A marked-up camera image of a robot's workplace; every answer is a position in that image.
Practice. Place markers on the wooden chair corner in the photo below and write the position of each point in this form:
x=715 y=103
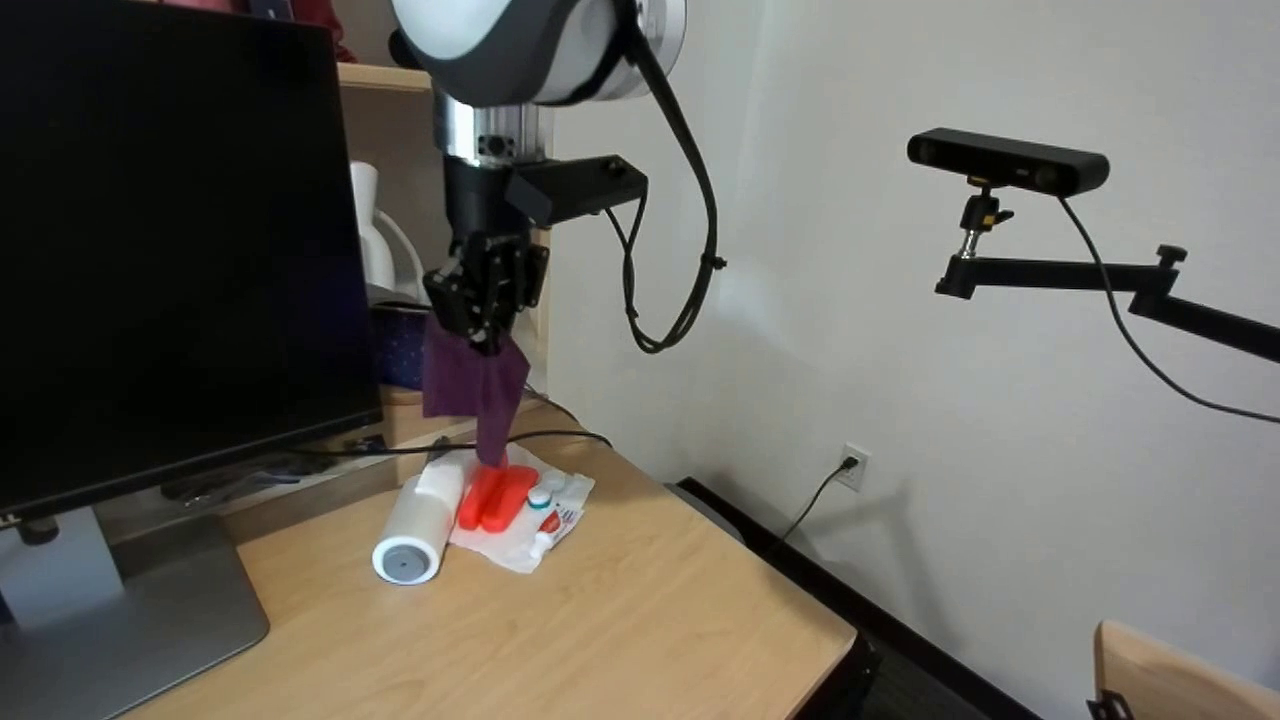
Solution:
x=1143 y=676

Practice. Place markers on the plastic package with red item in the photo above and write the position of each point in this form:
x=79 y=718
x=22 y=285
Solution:
x=520 y=509

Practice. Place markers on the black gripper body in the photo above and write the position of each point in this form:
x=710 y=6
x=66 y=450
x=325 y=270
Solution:
x=493 y=265

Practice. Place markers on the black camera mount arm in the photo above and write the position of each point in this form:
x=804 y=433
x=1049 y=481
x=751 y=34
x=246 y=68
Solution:
x=1149 y=285

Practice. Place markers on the purple cloth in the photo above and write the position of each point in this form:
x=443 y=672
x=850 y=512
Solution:
x=477 y=385

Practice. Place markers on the white lint roller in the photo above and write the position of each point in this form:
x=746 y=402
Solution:
x=418 y=525

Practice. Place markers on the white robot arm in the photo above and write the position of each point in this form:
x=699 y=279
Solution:
x=493 y=68

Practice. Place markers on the black external camera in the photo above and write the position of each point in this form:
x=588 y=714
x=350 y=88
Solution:
x=1010 y=161

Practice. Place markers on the grey monitor stand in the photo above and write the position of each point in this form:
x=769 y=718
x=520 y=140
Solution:
x=96 y=629

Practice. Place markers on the dark blue starry pouch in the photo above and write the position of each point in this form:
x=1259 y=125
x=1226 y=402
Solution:
x=403 y=337

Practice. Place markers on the wooden bookshelf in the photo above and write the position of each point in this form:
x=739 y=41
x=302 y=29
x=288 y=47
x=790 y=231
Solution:
x=403 y=173

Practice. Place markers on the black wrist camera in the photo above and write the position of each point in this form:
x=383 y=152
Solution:
x=566 y=189

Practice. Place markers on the black computer monitor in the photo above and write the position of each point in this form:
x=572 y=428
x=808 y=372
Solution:
x=177 y=250

